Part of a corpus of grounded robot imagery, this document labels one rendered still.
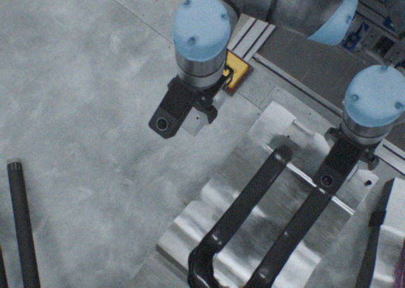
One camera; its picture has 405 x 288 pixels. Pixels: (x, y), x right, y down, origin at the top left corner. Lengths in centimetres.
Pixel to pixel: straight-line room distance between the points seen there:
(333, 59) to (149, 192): 100
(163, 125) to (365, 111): 33
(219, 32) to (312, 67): 123
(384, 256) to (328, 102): 85
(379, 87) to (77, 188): 69
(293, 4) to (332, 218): 48
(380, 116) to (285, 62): 120
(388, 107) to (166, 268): 55
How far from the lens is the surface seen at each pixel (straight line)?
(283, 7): 76
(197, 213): 102
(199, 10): 72
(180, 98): 87
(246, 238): 103
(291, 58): 191
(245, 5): 77
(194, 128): 102
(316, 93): 187
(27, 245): 111
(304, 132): 114
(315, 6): 75
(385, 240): 114
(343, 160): 90
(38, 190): 119
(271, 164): 109
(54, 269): 117
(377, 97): 72
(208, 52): 72
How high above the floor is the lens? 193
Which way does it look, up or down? 75 degrees down
